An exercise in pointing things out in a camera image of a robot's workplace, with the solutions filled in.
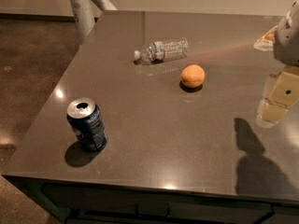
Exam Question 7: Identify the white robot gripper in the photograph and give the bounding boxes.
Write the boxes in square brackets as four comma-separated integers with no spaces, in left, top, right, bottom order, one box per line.
[258,0,299,124]

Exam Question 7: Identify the dark cabinet drawer front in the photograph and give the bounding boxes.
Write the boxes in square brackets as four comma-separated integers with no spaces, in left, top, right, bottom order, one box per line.
[43,184,271,224]

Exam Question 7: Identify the blue soda can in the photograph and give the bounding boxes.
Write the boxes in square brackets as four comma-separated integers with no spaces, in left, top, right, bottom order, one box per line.
[66,97,107,151]

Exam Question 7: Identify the clear plastic water bottle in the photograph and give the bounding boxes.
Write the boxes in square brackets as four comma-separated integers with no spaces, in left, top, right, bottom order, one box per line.
[134,37,189,63]

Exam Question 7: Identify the orange fruit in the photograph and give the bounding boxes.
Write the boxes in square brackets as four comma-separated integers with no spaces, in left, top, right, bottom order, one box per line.
[181,64,206,89]

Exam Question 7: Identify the black drawer handle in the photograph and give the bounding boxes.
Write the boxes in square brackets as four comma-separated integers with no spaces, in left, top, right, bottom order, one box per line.
[135,204,170,219]

